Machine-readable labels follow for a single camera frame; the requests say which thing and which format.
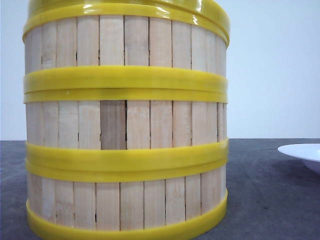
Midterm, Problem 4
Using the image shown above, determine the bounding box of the bamboo steamer basket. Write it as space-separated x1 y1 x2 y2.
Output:
23 15 229 103
26 100 228 178
24 159 229 240

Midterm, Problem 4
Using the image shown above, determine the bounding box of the bamboo steamer lid yellow rim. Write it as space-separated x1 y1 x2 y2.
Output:
23 0 230 42

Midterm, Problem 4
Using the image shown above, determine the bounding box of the white plate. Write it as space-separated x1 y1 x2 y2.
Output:
277 143 320 175

